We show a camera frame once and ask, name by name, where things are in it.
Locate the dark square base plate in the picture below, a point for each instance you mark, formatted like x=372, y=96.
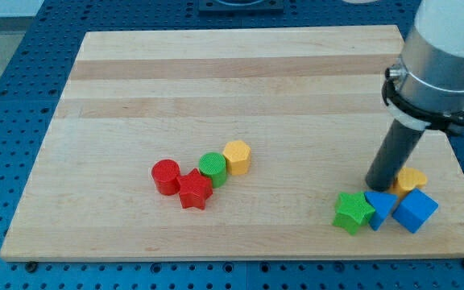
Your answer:
x=219, y=6

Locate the blue triangle block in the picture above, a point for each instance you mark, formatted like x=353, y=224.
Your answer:
x=383, y=204

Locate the yellow hexagon block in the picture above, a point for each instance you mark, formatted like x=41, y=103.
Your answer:
x=238, y=157

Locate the red star block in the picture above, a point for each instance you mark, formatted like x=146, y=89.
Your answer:
x=195, y=189

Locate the green star block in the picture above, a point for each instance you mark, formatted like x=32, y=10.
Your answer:
x=352, y=211

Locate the yellow heart block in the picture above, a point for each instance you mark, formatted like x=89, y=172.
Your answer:
x=406, y=180

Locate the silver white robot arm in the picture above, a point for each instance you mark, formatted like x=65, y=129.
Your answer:
x=424, y=88

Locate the green cylinder block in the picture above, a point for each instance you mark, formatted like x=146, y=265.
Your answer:
x=213, y=166

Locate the red cylinder block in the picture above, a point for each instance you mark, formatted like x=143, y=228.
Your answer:
x=165, y=174

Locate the wooden board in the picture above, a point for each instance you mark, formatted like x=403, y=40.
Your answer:
x=306, y=100

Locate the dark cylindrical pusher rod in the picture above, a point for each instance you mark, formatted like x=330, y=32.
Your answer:
x=394, y=151

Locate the blue cube block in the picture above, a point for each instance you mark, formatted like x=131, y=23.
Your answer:
x=415, y=210

